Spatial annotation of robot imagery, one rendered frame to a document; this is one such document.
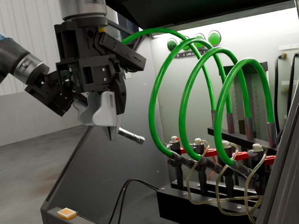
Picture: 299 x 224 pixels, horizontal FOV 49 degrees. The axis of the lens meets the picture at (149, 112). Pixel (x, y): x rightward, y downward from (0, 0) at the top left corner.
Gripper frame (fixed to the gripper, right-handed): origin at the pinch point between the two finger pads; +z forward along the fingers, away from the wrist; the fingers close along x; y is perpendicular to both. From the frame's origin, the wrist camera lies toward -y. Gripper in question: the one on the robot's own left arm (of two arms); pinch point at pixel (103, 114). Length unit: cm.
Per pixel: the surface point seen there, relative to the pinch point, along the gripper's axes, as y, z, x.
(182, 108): -8.7, 12.8, 24.3
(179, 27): -39.9, 2.3, -17.3
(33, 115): 47, -139, -645
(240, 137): -16.7, 33.8, 3.6
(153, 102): -7.2, 7.7, 18.5
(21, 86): 11, -192, -626
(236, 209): 0.6, 38.0, 15.5
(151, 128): -2.5, 10.9, 17.9
